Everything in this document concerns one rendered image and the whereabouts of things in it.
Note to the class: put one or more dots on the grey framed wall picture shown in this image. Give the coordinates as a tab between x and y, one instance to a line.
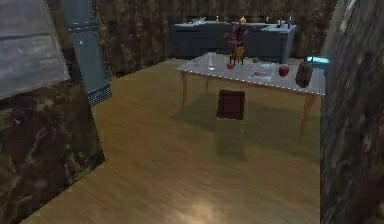
26	46

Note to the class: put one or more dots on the small green fruit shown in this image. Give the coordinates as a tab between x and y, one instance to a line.
255	60

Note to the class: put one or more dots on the large red apple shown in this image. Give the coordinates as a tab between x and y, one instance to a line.
283	70

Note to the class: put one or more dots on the teal grey fridge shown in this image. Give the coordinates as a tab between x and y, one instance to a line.
88	50

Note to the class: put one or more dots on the clear drinking glass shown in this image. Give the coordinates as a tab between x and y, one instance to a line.
211	61

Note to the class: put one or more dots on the purple house plant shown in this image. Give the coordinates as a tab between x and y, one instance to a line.
237	40

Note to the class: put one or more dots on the teal box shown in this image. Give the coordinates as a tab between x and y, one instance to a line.
318	62

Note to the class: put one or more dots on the blue bottle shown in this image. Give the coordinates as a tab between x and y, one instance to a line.
289	22

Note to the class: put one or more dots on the yellow bottle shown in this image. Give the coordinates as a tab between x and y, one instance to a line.
243	20

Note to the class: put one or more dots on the grey top wooden table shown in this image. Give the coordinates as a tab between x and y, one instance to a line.
250	78

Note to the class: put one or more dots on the dark red chair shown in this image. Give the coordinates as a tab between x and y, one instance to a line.
230	104

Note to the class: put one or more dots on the dark grey vase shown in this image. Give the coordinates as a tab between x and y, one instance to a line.
303	74

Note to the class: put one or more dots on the red and white book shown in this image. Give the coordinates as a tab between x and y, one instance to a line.
262	74

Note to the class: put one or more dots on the small red apple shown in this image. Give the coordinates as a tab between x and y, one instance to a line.
230	65

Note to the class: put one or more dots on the dark grey kitchen counter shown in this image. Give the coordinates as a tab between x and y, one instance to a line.
230	41

